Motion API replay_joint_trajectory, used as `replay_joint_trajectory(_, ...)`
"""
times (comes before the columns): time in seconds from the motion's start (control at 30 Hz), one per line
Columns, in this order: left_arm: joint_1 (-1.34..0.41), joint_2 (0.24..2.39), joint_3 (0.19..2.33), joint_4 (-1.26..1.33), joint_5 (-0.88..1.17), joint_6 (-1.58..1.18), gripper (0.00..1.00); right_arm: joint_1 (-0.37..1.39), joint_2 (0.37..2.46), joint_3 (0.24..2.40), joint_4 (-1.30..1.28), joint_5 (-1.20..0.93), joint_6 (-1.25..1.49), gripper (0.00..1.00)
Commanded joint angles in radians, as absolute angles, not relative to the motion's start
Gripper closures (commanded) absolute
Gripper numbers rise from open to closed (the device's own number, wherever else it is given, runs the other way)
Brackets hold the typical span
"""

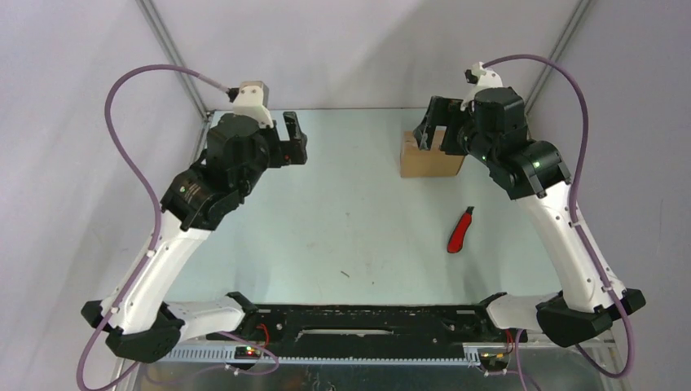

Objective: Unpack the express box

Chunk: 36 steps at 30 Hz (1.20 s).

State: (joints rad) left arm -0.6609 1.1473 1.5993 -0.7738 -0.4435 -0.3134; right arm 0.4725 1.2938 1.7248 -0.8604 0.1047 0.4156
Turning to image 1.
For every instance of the right aluminium frame post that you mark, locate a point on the right aluminium frame post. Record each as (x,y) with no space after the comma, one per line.
(577,17)

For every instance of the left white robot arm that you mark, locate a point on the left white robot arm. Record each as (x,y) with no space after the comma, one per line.
(140,324)

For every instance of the red black utility knife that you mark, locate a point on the red black utility knife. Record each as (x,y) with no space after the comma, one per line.
(456,240)

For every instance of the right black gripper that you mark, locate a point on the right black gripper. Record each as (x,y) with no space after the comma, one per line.
(446,112)

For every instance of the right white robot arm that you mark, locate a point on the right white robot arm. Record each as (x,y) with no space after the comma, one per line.
(492,128)

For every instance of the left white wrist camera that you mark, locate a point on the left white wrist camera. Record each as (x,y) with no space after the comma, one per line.
(250,99)

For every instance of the aluminium frame post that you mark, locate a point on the aluminium frame post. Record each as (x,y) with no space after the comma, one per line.
(166,42)
(577,17)

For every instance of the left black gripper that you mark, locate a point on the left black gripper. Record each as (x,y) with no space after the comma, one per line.
(290,151)

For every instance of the left aluminium frame post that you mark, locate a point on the left aluminium frame post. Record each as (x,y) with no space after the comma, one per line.
(166,42)

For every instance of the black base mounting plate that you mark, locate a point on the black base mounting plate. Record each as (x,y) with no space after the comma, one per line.
(373,331)

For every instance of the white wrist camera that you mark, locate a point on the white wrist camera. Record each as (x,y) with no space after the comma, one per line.
(250,99)
(480,78)

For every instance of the brown cardboard express box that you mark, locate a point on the brown cardboard express box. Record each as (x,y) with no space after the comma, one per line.
(434,163)

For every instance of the grey slotted cable duct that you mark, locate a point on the grey slotted cable duct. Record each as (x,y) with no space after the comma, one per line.
(236,354)

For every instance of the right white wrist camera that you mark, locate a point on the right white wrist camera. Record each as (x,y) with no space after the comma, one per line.
(480,78)

